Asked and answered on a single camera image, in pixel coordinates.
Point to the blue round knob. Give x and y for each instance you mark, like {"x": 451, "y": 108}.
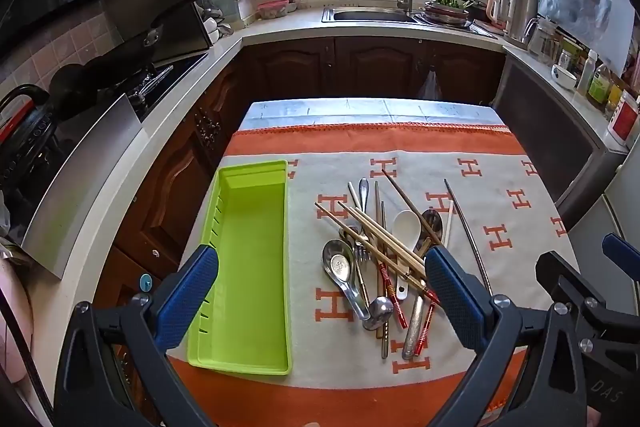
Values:
{"x": 145, "y": 282}

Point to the steel fork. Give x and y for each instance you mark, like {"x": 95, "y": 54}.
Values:
{"x": 363, "y": 192}

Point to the red label container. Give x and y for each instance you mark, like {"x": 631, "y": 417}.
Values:
{"x": 625, "y": 122}

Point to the oil bottle green label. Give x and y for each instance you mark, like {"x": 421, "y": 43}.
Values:
{"x": 599, "y": 89}

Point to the hanging plastic bag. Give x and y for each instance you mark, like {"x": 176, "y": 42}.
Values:
{"x": 430, "y": 87}

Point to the steel basin with greens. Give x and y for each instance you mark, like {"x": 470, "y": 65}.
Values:
{"x": 445, "y": 14}

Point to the white plastic bottle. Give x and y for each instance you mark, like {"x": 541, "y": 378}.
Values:
{"x": 586, "y": 77}

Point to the light blue table cover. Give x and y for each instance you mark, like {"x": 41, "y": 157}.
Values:
{"x": 375, "y": 109}

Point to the steel sink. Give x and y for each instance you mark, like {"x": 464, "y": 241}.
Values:
{"x": 370, "y": 14}

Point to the white ceramic spoon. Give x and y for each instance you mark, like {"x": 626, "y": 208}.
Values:
{"x": 406, "y": 227}

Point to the steel kettle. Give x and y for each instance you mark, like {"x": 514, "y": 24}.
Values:
{"x": 522, "y": 19}

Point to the green plastic utensil tray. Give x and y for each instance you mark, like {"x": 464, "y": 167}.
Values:
{"x": 245, "y": 257}

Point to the black red cooker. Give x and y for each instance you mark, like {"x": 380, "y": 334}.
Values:
{"x": 22, "y": 147}

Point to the steel splash guard panel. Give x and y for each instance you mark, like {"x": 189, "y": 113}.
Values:
{"x": 85, "y": 187}
{"x": 180, "y": 22}

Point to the embossed large steel spoon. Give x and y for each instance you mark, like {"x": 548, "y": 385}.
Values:
{"x": 340, "y": 264}

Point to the black wok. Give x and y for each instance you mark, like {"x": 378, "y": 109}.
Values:
{"x": 100, "y": 72}

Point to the glass pitcher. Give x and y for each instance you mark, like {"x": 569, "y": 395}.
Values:
{"x": 542, "y": 42}

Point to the white bowl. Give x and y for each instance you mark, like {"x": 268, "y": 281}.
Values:
{"x": 565, "y": 79}

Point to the pink food container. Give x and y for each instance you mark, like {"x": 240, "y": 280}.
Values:
{"x": 272, "y": 9}

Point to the white cups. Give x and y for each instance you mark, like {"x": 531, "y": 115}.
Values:
{"x": 210, "y": 27}

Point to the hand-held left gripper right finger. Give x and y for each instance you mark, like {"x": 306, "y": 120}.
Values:
{"x": 452, "y": 302}

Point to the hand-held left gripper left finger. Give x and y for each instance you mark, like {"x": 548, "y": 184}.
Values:
{"x": 187, "y": 297}

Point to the gas stove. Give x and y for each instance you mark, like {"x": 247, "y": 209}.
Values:
{"x": 170, "y": 77}

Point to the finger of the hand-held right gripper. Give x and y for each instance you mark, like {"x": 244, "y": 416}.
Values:
{"x": 605, "y": 322}
{"x": 622, "y": 252}

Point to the orange white printed blanket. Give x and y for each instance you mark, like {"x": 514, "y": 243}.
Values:
{"x": 325, "y": 167}

